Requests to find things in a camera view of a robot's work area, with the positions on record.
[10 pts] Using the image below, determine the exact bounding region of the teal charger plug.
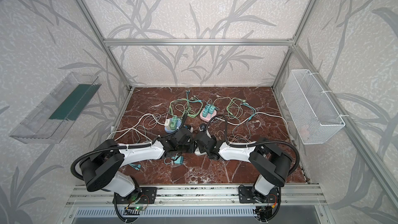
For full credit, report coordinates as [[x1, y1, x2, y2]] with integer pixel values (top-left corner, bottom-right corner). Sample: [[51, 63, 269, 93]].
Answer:
[[173, 156, 183, 165]]

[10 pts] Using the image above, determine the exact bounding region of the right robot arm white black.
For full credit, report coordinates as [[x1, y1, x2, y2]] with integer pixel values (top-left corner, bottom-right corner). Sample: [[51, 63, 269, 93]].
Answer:
[[194, 131, 300, 196]]

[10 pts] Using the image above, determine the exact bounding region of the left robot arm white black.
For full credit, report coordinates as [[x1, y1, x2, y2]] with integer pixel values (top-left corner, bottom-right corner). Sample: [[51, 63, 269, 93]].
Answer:
[[70, 125, 195, 199]]

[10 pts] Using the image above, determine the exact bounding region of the green cable bundle left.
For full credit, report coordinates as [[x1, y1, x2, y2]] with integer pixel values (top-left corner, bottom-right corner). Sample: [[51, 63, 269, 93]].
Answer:
[[168, 91, 204, 119]]

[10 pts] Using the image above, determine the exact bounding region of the green cable bundle right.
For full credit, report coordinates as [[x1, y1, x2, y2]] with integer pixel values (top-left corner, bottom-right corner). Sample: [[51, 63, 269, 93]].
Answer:
[[217, 97, 257, 122]]

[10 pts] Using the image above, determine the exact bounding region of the blue power strip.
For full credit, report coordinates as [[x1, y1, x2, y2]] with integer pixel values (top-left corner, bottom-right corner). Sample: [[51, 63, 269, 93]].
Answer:
[[164, 118, 181, 133]]

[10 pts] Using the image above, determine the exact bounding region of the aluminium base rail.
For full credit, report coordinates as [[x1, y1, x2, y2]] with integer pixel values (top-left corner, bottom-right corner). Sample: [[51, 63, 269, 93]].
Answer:
[[65, 184, 327, 207]]

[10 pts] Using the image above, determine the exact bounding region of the clear plastic wall bin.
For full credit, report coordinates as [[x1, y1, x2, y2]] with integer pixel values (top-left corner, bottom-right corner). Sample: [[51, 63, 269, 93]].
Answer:
[[9, 72, 102, 144]]

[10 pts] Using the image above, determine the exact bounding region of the white power cord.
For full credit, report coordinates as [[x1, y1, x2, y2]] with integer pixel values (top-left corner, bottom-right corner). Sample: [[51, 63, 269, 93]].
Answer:
[[108, 112, 165, 139]]

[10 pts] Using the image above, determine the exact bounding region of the pink power strip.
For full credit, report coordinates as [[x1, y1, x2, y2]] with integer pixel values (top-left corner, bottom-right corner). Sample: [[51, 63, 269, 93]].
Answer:
[[200, 104, 217, 122]]

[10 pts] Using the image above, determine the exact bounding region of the white wire mesh basket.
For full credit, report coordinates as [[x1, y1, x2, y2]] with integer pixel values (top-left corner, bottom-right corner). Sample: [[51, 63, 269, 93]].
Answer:
[[282, 69, 345, 145]]

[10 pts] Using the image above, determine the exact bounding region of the green cable bundle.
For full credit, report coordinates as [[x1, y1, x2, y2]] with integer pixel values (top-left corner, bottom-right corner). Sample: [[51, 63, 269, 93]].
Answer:
[[217, 97, 257, 122], [168, 91, 204, 119]]

